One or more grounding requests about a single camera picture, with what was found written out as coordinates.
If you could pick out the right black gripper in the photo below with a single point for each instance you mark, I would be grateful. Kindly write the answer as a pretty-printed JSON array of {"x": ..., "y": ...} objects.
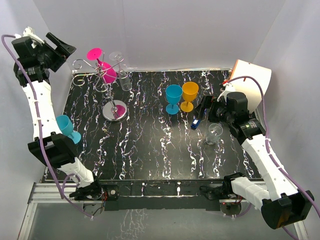
[{"x": 208, "y": 102}]

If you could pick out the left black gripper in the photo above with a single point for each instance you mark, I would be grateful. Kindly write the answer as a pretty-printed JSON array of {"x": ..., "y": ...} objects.
[{"x": 63, "y": 52}]

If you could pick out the yellow wine glass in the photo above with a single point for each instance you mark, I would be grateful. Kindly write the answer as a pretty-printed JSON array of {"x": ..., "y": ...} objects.
[{"x": 189, "y": 93}]

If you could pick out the blue wine glass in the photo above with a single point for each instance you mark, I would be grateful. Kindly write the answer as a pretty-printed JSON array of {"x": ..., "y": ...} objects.
[{"x": 173, "y": 96}]

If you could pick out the pink wine glass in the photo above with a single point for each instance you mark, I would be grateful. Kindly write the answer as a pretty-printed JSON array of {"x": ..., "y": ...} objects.
[{"x": 106, "y": 70}]

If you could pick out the teal wine glass front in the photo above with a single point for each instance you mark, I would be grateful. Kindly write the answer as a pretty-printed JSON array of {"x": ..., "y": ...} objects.
[{"x": 67, "y": 128}]

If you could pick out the clear wine glass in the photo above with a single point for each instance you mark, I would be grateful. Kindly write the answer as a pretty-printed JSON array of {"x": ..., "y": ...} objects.
[{"x": 123, "y": 76}]

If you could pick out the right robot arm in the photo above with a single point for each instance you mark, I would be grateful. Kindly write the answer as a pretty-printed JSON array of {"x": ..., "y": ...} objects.
[{"x": 281, "y": 203}]

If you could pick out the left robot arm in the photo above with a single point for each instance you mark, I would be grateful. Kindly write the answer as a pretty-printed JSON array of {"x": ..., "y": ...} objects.
[{"x": 36, "y": 58}]

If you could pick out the chrome wine glass rack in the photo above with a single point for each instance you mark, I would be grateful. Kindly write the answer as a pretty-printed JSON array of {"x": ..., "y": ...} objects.
[{"x": 113, "y": 110}]

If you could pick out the blue stapler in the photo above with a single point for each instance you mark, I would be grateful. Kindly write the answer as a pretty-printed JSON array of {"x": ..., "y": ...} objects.
[{"x": 197, "y": 120}]

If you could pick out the white cylindrical container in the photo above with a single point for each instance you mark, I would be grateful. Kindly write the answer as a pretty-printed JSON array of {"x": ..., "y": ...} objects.
[{"x": 247, "y": 86}]

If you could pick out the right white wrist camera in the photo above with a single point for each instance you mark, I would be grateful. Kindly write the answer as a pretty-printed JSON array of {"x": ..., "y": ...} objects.
[{"x": 225, "y": 90}]

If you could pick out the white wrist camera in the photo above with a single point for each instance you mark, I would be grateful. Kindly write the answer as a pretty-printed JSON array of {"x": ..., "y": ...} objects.
[
  {"x": 225, "y": 90},
  {"x": 29, "y": 32}
]

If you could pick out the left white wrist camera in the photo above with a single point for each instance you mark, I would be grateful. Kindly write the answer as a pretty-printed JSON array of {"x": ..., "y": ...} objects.
[{"x": 29, "y": 32}]

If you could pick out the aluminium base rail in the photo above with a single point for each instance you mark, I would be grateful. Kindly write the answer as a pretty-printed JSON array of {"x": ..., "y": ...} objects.
[{"x": 152, "y": 194}]

